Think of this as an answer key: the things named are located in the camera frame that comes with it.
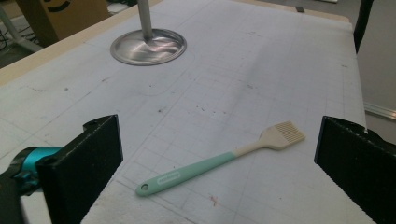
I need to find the teal handled silicone brush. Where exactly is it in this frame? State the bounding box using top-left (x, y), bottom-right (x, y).
top-left (134, 120), bottom-right (306, 198)

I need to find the large cardboard box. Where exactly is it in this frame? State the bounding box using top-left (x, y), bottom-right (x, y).
top-left (15, 0), bottom-right (110, 48)

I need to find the grey metal stand leg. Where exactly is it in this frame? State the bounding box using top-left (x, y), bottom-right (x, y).
top-left (0, 6), bottom-right (44, 53)

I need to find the metal utensil stand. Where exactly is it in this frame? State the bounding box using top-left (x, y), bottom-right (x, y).
top-left (109, 0), bottom-right (188, 67)

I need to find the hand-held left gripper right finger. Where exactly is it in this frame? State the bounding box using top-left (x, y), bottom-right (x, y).
top-left (313, 116), bottom-right (396, 224)

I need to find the black frame post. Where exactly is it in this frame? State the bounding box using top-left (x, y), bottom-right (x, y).
top-left (353, 0), bottom-right (375, 54)

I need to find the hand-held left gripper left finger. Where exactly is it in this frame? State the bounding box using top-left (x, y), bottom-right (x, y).
top-left (36, 114), bottom-right (124, 224)

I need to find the aluminium rail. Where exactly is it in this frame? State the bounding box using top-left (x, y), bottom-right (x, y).
top-left (363, 101), bottom-right (396, 122)

